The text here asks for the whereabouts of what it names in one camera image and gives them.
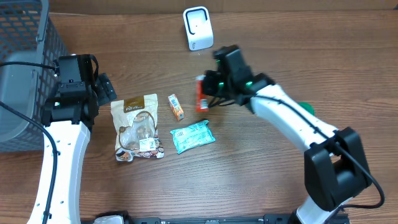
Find teal wet wipes pack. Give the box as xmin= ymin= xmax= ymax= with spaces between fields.
xmin=170 ymin=119 xmax=216 ymax=154

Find orange small box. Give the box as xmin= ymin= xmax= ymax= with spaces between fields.
xmin=168 ymin=94 xmax=185 ymax=121

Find white barcode scanner stand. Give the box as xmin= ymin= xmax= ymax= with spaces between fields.
xmin=183 ymin=6 xmax=214 ymax=51

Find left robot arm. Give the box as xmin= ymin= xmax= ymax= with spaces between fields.
xmin=28 ymin=54 xmax=116 ymax=223

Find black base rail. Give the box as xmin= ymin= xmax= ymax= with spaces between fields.
xmin=80 ymin=210 xmax=351 ymax=224

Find red snack bar packet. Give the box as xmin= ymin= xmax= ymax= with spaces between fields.
xmin=195 ymin=75 xmax=209 ymax=112

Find beige snack bag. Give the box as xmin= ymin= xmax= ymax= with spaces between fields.
xmin=111 ymin=94 xmax=164 ymax=162

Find green lidded glass jar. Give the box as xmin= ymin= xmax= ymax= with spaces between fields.
xmin=298 ymin=102 xmax=315 ymax=116

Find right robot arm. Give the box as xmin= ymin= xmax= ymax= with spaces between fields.
xmin=202 ymin=45 xmax=372 ymax=223

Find grey plastic mesh basket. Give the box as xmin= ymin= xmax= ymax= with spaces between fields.
xmin=0 ymin=0 xmax=71 ymax=152

